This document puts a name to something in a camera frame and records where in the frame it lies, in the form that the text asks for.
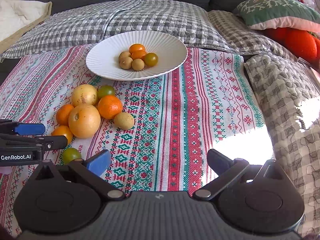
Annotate white fleece blanket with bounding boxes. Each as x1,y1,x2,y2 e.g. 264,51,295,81
0,0,52,54

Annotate spotted yellow pear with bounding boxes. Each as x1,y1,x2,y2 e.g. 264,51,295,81
71,84,98,107

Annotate large yellow-orange citrus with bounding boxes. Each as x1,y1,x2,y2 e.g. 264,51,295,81
68,104,101,139

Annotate grey checked quilt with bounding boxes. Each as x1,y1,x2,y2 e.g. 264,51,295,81
0,0,233,59

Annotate white ribbed plate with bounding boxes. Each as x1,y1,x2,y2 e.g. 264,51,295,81
86,31,188,81

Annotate green snowflake cushion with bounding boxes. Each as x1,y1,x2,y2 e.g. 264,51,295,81
232,0,320,33

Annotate orange mandarin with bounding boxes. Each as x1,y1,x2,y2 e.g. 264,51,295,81
56,104,75,126
97,95,123,120

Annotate red green patterned tablecloth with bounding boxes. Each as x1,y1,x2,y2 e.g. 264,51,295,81
0,44,275,238

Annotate red plush cushion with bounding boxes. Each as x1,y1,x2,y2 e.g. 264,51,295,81
264,27,320,63

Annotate olive gingham quilt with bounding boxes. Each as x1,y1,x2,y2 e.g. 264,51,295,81
207,10,298,62

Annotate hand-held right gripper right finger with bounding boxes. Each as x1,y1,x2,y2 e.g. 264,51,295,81
192,149,287,200

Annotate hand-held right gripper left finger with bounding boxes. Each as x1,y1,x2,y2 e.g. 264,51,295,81
30,149,125,200

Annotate brownish green tomato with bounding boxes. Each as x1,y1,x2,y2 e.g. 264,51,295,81
143,52,159,67

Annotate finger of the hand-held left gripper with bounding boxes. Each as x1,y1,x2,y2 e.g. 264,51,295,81
0,119,46,135
0,134,68,151

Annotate orange tomato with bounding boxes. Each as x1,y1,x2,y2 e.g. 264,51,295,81
131,50,147,60
51,125,73,145
129,43,146,53

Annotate clear plastic box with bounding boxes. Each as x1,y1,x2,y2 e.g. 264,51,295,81
297,57,320,85

